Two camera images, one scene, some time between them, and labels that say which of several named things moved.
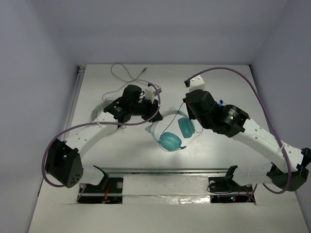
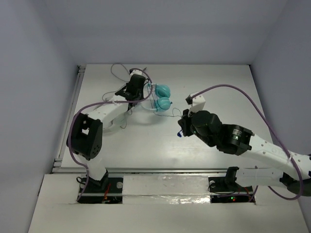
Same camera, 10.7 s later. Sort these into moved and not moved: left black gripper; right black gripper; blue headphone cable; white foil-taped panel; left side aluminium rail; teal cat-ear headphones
Moved: blue headphone cable; right black gripper; teal cat-ear headphones; left black gripper
Not moved: white foil-taped panel; left side aluminium rail
